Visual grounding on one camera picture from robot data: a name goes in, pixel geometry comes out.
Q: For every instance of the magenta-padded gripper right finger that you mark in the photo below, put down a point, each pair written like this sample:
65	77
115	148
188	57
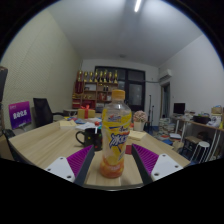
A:
148	159

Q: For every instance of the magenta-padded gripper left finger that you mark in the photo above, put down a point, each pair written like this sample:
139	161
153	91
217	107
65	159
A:
79	160

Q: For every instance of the yellow-labelled drink bottle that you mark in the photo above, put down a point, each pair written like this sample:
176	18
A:
115	133

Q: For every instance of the flat round red coaster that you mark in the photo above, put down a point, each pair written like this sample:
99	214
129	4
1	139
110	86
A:
128	149

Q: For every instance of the black mug with coloured dots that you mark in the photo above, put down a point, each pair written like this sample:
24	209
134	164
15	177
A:
89	137

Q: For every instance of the pale yellow notepad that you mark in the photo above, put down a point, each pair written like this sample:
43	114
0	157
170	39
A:
137	135

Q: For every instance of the white paper booklet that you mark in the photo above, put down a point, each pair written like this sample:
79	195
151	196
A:
86	126

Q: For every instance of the thick yellow pad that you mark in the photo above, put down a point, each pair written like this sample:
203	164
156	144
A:
67	124

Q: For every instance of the pink flowers in white pot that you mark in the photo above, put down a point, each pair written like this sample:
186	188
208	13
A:
140	120

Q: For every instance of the red-tipped white stirrer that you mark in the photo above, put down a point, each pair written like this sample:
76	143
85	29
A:
96	124

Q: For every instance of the colourful book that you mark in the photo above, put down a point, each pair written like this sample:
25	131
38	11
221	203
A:
75	119

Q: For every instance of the yellow gift box red ribbon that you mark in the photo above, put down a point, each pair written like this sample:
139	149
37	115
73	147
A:
86	113

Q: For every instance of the black tripod stand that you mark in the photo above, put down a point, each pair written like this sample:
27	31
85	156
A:
151	110

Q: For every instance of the white round stool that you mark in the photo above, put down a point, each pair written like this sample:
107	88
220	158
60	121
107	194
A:
201	146

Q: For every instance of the black computer monitor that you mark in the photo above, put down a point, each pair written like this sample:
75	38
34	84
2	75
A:
179	108

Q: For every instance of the black office chair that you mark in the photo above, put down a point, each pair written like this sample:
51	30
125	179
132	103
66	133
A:
42	111

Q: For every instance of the long wooden side desk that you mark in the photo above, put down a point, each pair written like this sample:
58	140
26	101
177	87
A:
203	125

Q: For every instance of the black-framed glass door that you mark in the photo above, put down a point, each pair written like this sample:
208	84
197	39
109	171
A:
136	90

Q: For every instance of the wooden shelf unit with trophies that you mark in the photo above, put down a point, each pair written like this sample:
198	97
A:
96	91

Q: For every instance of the purple sign board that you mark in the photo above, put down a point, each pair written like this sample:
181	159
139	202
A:
20	114

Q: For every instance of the long ceiling light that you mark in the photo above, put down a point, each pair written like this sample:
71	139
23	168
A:
137	5

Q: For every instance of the white wall air conditioner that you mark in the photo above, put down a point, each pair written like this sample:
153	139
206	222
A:
165	75

